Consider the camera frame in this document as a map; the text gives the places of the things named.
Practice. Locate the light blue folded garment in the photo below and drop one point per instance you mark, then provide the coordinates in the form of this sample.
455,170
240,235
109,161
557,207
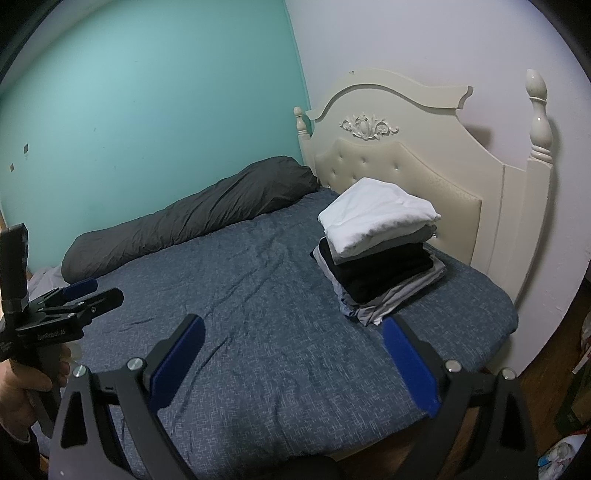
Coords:
347,302

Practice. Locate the grey folded sweatshirt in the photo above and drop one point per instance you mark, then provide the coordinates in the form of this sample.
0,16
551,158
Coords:
397,240

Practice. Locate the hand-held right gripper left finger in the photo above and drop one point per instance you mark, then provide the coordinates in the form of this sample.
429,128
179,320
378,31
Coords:
178,364

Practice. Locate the person's left forearm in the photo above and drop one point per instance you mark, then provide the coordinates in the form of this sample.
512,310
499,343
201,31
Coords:
14,454

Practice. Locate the cream tufted headboard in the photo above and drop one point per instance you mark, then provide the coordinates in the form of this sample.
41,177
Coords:
461,152

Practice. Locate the blue-grey bed sheet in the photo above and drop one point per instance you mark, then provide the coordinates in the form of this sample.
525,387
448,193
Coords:
258,323

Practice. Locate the person's left hand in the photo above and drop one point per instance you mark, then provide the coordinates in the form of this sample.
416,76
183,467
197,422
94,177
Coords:
18,387

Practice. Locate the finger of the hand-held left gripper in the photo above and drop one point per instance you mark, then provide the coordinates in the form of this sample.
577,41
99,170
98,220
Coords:
99,302
78,288

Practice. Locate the white t-shirt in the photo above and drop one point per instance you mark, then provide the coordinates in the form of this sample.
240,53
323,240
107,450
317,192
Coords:
376,214

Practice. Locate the dark grey long pillow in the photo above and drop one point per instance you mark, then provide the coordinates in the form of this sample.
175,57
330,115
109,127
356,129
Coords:
194,217

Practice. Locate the light grey blanket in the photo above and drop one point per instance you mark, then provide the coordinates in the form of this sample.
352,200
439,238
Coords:
44,279

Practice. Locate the lavender folded garment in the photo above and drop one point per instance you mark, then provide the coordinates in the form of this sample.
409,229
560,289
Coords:
406,295

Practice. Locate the white plastic bag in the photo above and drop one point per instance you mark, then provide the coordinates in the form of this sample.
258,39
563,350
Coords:
561,454

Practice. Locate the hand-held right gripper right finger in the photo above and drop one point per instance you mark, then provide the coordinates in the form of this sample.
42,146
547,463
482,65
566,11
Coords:
411,364

